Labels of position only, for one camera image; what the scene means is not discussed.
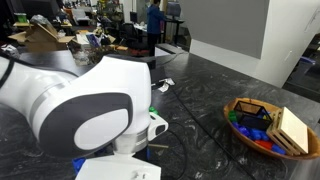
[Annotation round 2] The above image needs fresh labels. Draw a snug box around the green lego brick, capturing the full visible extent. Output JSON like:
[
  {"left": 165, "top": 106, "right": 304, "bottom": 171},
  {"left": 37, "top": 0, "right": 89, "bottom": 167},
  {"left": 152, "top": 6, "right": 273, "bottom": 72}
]
[{"left": 148, "top": 106, "right": 160, "bottom": 116}]

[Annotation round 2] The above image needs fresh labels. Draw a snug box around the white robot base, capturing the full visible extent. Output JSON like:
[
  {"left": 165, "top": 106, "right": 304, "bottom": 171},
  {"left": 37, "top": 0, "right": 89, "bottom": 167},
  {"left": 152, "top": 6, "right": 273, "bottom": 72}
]
[{"left": 74, "top": 153, "right": 162, "bottom": 180}]

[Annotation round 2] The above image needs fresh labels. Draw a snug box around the crumpled white paper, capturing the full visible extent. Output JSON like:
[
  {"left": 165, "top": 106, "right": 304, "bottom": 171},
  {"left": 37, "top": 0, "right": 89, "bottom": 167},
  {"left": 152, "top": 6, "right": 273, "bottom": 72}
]
[{"left": 155, "top": 77, "right": 176, "bottom": 93}]

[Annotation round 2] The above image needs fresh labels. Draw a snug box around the thin wooden stick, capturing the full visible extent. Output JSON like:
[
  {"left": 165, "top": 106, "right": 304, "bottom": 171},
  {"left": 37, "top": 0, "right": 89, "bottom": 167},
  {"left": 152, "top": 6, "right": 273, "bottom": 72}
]
[{"left": 147, "top": 143, "right": 170, "bottom": 150}]

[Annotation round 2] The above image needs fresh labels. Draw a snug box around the person in blue shirt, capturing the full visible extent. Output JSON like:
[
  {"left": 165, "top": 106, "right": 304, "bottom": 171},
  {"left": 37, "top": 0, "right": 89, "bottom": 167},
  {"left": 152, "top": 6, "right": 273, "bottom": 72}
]
[{"left": 146, "top": 0, "right": 166, "bottom": 57}]

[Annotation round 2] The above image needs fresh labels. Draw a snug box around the green lego in bowl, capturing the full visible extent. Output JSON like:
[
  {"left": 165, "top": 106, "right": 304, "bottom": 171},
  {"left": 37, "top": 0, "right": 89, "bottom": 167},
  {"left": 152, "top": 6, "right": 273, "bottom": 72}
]
[{"left": 227, "top": 110, "right": 239, "bottom": 123}]

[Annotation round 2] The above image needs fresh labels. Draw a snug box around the computer monitor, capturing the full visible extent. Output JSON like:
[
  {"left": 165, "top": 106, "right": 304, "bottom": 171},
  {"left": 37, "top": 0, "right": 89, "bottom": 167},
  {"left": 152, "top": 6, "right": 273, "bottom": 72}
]
[{"left": 166, "top": 1, "right": 182, "bottom": 19}]

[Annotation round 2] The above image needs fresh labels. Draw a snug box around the wooden bowl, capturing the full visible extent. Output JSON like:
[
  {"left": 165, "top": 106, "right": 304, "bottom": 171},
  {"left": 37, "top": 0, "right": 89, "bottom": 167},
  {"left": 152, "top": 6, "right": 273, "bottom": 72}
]
[{"left": 222, "top": 97, "right": 320, "bottom": 161}]

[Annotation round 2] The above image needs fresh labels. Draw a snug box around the blue lego pile in bowl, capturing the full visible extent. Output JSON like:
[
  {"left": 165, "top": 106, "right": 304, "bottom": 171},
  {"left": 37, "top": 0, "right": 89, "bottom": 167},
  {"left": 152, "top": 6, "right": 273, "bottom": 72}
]
[{"left": 231, "top": 121, "right": 271, "bottom": 142}]

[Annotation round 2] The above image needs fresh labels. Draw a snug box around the large blue lego brick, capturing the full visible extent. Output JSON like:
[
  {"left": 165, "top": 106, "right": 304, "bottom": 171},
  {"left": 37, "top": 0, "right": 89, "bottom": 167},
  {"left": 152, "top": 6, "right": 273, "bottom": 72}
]
[{"left": 72, "top": 156, "right": 87, "bottom": 175}]

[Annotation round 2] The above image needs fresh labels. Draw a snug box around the red lego in bowl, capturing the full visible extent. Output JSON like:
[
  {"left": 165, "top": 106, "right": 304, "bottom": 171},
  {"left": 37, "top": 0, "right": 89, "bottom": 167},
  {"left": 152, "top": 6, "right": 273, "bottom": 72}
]
[{"left": 254, "top": 139, "right": 275, "bottom": 151}]

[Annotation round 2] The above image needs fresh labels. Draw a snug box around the open cardboard box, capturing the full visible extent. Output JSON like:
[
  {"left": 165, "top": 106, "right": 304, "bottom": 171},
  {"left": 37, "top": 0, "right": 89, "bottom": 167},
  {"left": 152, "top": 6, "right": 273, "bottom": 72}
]
[{"left": 7, "top": 22, "right": 76, "bottom": 53}]

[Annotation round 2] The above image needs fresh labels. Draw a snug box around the blue lego beside crate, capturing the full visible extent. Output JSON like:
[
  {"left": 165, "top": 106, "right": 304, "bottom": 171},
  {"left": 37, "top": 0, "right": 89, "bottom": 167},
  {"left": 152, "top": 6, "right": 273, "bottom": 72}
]
[{"left": 271, "top": 143, "right": 287, "bottom": 156}]

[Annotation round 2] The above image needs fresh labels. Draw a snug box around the wooden slat crate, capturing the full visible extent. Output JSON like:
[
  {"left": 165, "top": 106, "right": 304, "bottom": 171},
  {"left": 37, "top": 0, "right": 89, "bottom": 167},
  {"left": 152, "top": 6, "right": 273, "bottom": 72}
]
[{"left": 266, "top": 106, "right": 310, "bottom": 157}]

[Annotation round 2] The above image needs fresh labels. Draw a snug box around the bin with blue liner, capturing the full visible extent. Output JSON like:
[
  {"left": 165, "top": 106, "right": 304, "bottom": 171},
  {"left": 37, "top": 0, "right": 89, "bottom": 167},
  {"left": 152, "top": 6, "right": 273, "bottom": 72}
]
[{"left": 297, "top": 55, "right": 317, "bottom": 79}]

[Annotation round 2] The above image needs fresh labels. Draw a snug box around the black cable on table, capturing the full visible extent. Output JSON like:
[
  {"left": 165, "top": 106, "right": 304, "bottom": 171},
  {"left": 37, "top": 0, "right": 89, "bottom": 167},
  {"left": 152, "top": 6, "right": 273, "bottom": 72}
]
[{"left": 165, "top": 128, "right": 189, "bottom": 180}]

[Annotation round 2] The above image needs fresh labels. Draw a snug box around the black wire frame basket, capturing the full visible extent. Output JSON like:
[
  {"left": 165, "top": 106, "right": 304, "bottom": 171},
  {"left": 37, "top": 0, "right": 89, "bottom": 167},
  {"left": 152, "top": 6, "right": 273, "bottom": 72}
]
[{"left": 232, "top": 100, "right": 273, "bottom": 131}]

